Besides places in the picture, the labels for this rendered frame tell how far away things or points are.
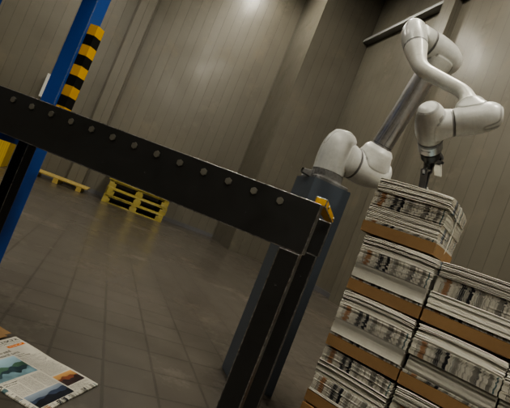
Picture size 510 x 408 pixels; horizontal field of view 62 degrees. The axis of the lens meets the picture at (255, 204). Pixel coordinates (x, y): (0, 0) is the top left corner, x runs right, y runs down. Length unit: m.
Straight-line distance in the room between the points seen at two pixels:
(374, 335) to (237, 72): 9.03
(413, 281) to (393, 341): 0.22
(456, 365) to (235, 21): 9.62
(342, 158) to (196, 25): 8.54
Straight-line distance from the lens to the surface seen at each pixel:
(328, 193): 1.96
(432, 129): 1.66
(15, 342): 1.78
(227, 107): 10.10
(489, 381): 1.62
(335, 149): 2.01
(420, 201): 1.70
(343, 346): 1.72
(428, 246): 1.66
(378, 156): 2.11
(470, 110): 1.69
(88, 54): 2.19
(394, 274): 1.67
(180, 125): 9.83
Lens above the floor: 0.71
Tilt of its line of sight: 2 degrees up
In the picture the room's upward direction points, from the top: 22 degrees clockwise
